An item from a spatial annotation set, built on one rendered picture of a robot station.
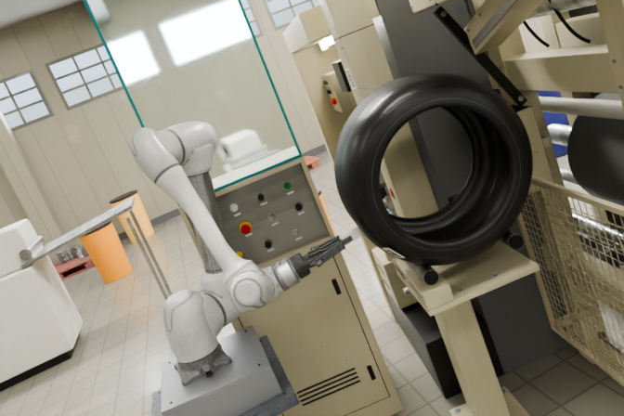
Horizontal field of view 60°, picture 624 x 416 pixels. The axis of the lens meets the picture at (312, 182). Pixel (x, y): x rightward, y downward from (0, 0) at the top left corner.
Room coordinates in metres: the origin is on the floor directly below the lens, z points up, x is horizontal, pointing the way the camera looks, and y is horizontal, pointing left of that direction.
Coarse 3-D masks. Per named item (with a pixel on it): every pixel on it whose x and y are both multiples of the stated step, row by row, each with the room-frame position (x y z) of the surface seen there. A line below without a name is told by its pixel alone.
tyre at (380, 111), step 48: (384, 96) 1.54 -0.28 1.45; (432, 96) 1.49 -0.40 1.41; (480, 96) 1.50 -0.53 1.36; (384, 144) 1.48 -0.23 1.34; (480, 144) 1.77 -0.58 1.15; (528, 144) 1.53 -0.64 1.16; (480, 192) 1.76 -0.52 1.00; (384, 240) 1.49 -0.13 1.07; (432, 240) 1.51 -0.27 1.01; (480, 240) 1.49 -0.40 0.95
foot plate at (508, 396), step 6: (504, 390) 2.04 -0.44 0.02; (504, 396) 2.01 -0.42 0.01; (510, 396) 2.00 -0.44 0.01; (510, 402) 1.96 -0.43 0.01; (516, 402) 1.95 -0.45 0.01; (456, 408) 2.05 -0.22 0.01; (462, 408) 2.04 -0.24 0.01; (510, 408) 1.93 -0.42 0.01; (516, 408) 1.92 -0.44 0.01; (522, 408) 1.91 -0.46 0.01; (456, 414) 2.02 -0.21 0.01; (462, 414) 2.00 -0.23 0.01; (468, 414) 1.99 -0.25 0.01; (510, 414) 1.90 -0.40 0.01; (516, 414) 1.89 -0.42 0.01; (522, 414) 1.88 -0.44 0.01; (528, 414) 1.86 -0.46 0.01
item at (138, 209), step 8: (128, 192) 8.39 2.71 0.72; (136, 192) 8.25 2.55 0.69; (112, 200) 8.24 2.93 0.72; (120, 200) 8.04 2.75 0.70; (136, 200) 8.17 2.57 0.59; (136, 208) 8.12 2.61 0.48; (144, 208) 8.28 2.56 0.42; (120, 216) 8.09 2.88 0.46; (128, 216) 8.05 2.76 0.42; (136, 216) 8.09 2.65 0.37; (144, 216) 8.18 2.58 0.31; (144, 224) 8.13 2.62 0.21; (128, 232) 8.11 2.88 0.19; (144, 232) 8.10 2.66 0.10; (152, 232) 8.21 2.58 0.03
